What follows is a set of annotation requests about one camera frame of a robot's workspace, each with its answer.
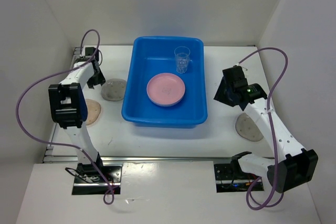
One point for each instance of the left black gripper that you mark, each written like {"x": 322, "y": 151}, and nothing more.
{"x": 101, "y": 80}

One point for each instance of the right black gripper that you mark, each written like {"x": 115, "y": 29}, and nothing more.
{"x": 219, "y": 94}

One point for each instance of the grey textured glass plate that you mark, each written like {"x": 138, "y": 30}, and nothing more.
{"x": 113, "y": 89}

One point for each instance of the pink round plate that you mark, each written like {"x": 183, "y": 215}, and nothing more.
{"x": 165, "y": 88}

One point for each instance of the blue plastic bin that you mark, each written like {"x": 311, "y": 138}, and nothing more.
{"x": 155, "y": 55}

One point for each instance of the clear plastic cup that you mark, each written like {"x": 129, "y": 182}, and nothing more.
{"x": 182, "y": 58}

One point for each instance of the light blue round plate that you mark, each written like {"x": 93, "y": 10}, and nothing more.
{"x": 165, "y": 105}

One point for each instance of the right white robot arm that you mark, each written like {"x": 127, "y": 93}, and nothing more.
{"x": 292, "y": 165}

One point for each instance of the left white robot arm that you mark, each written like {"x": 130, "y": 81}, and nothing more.
{"x": 70, "y": 111}

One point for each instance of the beige textured glass plate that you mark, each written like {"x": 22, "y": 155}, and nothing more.
{"x": 94, "y": 110}

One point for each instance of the grey glass plate right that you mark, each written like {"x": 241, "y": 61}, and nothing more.
{"x": 247, "y": 129}

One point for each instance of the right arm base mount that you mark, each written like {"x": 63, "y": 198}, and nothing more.
{"x": 228, "y": 182}

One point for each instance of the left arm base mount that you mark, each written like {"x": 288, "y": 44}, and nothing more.
{"x": 93, "y": 183}

